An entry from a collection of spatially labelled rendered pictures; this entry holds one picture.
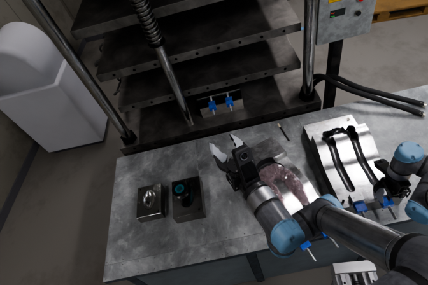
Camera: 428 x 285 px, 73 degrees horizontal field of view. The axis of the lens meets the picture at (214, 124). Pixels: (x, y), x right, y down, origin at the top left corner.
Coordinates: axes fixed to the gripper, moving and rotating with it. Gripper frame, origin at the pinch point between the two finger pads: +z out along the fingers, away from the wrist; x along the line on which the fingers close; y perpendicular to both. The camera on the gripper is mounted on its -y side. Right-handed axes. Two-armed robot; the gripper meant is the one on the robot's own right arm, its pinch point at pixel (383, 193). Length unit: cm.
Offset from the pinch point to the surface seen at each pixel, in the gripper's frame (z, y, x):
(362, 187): 1.9, -5.0, -6.2
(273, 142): 0, -38, -37
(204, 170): 11, -38, -76
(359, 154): 1.9, -21.5, 0.2
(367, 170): 2.9, -13.2, 0.3
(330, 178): 2.4, -12.8, -16.7
